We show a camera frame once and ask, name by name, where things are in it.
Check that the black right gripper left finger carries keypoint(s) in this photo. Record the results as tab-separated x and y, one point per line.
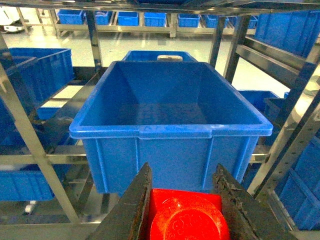
128	219

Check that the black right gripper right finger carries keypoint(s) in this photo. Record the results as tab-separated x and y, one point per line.
246	218

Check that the red one-stud toy block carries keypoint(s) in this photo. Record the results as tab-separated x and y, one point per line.
185	215

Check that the blue bin lower right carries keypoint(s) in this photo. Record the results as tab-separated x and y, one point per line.
299	191

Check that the blue bin lower left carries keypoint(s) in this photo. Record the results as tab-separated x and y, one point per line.
24	185

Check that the large blue plastic bin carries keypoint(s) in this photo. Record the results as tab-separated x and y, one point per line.
182	118

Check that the blue bin behind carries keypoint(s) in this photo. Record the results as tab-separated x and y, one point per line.
158	55

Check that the blue bin left shelf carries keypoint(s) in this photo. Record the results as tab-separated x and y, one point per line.
37	73

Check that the blue bin shelf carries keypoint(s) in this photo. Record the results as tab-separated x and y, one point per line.
295	32
37	73

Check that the blue bin upper right shelf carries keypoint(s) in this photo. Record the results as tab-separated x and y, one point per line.
295	32

